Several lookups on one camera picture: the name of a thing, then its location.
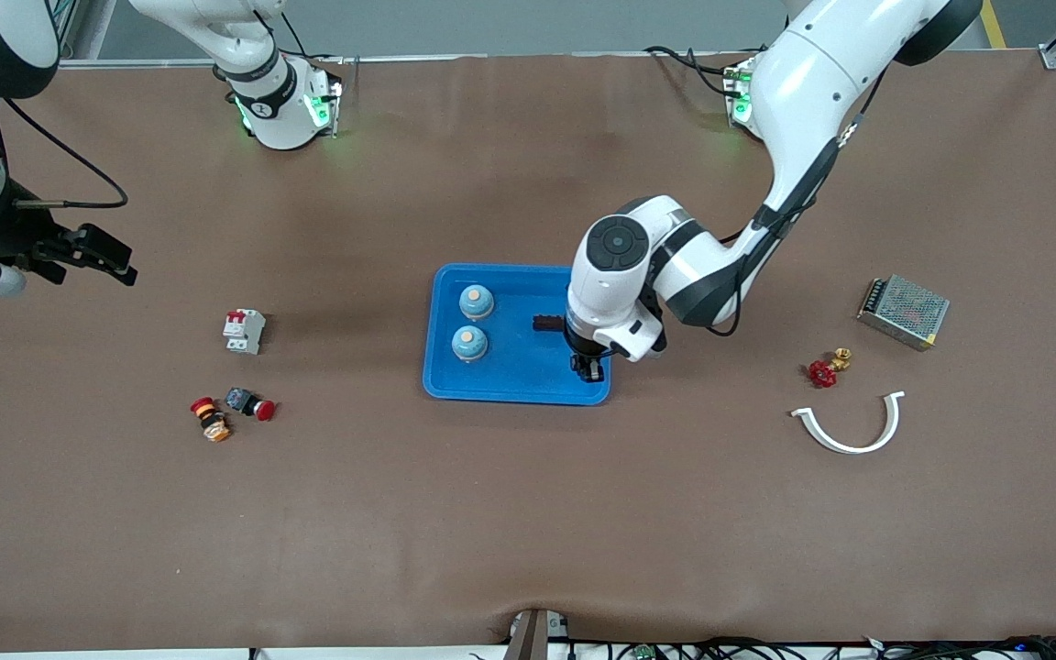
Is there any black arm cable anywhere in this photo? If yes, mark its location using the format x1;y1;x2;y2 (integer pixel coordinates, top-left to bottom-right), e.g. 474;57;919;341
0;94;130;212
707;64;888;338

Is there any black right base cable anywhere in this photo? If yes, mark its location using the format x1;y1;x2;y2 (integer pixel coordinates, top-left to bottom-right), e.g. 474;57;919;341
279;7;350;65

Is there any metal mesh power supply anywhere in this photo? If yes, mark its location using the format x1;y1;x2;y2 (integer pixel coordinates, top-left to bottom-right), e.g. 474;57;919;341
856;274;952;352

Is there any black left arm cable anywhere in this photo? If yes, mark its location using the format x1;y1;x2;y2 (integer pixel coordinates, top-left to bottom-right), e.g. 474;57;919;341
707;64;888;338

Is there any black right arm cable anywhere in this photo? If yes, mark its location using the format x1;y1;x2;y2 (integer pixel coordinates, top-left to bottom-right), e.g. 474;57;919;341
0;94;130;212

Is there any black left base cable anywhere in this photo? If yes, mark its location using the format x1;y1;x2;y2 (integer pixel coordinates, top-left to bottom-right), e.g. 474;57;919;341
643;44;749;100

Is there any white curved plastic clamp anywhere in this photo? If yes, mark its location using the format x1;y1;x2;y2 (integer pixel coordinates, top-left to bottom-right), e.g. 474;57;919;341
789;390;908;456

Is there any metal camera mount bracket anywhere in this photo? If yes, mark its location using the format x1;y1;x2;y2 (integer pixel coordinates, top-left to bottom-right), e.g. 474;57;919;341
505;608;570;660

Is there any blue desk bell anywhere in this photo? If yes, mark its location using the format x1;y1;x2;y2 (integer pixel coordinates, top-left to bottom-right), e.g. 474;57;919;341
451;325;490;364
458;284;495;322

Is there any red emergency button yellow collar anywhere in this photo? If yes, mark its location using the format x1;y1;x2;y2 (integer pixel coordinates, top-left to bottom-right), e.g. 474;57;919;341
190;396;233;444

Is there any red push button black block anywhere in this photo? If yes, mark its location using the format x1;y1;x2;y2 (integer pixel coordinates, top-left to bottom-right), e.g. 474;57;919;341
225;387;278;423

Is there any blue plastic tray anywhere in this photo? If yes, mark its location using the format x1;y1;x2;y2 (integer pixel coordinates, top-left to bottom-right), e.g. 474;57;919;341
422;263;613;407

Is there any red handle brass valve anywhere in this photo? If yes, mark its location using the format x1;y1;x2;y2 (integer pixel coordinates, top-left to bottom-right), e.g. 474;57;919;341
808;347;853;389

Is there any black base cable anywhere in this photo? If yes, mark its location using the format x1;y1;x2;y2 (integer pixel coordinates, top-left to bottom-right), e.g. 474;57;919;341
279;7;350;65
643;44;749;100

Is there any brown table mat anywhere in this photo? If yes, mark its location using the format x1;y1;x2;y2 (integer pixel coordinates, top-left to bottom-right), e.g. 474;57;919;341
0;50;1056;654

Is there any white circuit breaker red switch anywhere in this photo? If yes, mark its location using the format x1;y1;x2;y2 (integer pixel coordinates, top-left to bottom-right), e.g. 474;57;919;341
222;308;267;356

